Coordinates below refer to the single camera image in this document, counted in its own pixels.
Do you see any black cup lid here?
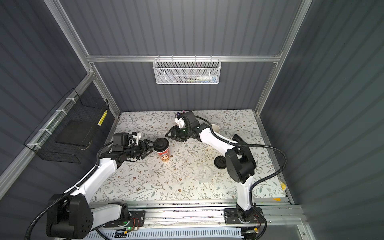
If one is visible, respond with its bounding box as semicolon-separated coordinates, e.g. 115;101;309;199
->
153;138;170;153
214;156;227;170

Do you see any beige patterned paper cup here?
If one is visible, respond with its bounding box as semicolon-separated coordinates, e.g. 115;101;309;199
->
212;124;221;134

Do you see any red patterned paper cup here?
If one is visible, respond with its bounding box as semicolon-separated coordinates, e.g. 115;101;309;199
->
154;148;171;162

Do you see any clear leak-proof film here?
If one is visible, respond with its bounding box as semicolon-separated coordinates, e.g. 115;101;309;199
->
193;165;214;183

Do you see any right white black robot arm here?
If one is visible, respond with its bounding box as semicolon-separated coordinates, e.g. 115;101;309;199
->
166;111;288;223

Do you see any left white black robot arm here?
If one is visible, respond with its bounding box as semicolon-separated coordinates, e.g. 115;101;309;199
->
24;132;155;240

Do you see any floral table mat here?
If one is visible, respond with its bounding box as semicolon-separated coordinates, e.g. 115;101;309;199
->
92;110;286;202

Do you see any black stapler-like object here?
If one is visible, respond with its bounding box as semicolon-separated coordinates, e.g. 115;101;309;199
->
233;134;247;145

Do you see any marker in white basket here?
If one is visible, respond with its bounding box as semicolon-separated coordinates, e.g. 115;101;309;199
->
196;76;217;83

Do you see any white wire mesh basket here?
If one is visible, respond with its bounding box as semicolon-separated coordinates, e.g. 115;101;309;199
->
153;58;222;85

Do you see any black wire basket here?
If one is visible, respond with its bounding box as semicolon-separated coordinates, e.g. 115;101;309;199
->
24;91;109;164

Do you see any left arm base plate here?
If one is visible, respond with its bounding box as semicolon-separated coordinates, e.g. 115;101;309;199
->
103;211;146;228

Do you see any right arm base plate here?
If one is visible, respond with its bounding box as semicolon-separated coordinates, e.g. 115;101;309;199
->
223;208;266;225

